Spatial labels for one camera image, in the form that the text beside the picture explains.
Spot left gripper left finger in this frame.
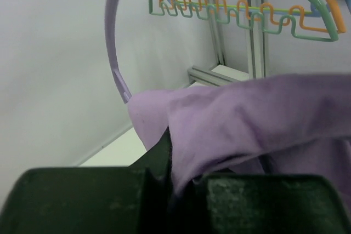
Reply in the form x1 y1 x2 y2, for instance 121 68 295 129
1 131 172 233

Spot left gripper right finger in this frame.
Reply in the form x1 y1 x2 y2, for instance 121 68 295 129
193 173 350 233

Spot purple trousers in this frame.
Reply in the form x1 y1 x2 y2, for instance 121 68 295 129
128 75 350 199

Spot purple clothes hanger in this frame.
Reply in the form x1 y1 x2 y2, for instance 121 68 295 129
104 0 132 104

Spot blue clothes hanger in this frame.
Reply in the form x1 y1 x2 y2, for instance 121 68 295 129
160 0 338 25

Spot orange clothes hanger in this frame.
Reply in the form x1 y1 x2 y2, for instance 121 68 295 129
158 0 347 33

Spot lime green clothes hanger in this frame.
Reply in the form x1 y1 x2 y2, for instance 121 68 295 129
160 0 314 16

